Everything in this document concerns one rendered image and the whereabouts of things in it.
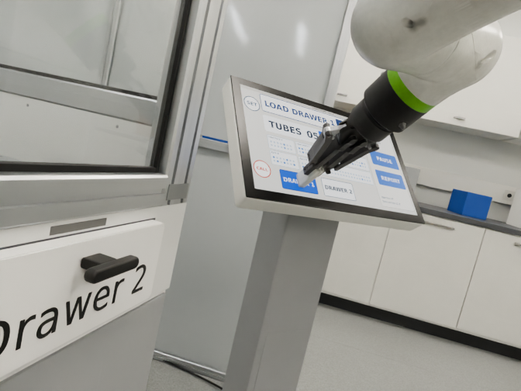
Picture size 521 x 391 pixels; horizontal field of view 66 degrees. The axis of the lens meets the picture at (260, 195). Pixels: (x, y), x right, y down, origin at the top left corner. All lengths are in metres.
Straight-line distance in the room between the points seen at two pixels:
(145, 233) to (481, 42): 0.48
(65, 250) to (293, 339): 0.77
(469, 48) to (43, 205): 0.51
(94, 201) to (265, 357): 0.72
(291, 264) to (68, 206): 0.66
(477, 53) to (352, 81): 2.79
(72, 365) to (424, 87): 0.58
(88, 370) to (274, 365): 0.61
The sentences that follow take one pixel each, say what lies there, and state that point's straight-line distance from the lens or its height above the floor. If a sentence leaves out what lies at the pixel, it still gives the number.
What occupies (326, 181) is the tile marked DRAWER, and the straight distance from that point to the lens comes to 0.89.
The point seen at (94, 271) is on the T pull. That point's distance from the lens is 0.41.
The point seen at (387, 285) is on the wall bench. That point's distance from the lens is 3.10.
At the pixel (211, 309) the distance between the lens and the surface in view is 1.87.
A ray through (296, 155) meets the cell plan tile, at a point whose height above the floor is 1.06.
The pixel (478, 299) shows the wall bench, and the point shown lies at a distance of 3.25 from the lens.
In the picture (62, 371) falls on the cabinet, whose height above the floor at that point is 0.77.
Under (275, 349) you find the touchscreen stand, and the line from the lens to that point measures 1.07.
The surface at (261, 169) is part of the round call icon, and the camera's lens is 0.80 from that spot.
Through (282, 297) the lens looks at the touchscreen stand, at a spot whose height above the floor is 0.71.
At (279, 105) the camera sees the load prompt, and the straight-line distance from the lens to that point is 0.95.
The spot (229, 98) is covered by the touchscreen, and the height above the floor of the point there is 1.15.
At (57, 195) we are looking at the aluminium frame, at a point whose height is 0.97.
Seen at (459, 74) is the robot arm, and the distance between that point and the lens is 0.60.
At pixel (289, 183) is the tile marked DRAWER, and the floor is 1.00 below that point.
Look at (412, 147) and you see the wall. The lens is 3.71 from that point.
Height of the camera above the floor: 1.06
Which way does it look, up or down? 7 degrees down
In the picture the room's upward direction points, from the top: 13 degrees clockwise
